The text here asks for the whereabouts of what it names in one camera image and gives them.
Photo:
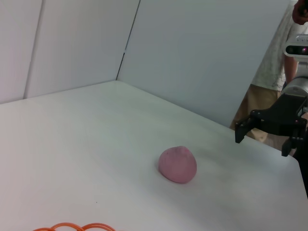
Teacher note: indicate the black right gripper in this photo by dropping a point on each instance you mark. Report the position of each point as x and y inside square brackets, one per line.
[281, 118]

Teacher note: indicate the pink peach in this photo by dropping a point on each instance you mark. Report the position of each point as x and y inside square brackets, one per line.
[177, 166]

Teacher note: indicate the orange woven plastic basket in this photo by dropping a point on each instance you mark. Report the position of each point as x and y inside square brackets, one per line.
[72, 226]

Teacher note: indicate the person in beige shirt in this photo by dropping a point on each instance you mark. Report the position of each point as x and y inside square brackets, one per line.
[274, 65]

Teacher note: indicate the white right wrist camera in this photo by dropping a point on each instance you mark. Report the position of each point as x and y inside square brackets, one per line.
[297, 47]

